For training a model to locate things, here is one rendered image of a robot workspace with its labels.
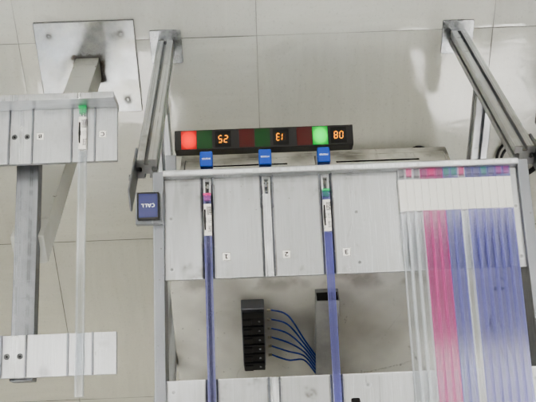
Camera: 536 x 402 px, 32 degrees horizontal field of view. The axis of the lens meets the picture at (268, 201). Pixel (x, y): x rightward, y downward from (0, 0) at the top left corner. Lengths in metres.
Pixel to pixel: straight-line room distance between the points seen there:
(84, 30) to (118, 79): 0.15
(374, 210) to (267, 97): 0.80
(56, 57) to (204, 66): 0.38
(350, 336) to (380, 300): 0.12
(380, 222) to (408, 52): 0.81
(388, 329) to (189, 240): 0.59
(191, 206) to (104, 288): 1.10
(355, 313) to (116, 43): 0.91
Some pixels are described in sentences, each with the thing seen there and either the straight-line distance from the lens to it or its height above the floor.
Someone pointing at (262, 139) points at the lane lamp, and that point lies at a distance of 1.79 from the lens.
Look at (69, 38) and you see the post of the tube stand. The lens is 2.43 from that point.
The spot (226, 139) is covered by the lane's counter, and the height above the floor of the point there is 0.66.
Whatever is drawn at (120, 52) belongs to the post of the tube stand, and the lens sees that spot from 2.43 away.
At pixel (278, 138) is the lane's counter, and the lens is 1.79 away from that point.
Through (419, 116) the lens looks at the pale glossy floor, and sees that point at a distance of 2.55.
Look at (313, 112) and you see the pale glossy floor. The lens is 2.50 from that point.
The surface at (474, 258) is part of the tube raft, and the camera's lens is 1.75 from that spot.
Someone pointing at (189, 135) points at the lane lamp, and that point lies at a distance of 1.79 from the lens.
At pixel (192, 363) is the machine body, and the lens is 2.15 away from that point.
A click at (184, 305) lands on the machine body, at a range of 2.05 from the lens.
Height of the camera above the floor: 2.24
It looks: 59 degrees down
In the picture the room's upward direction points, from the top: 176 degrees clockwise
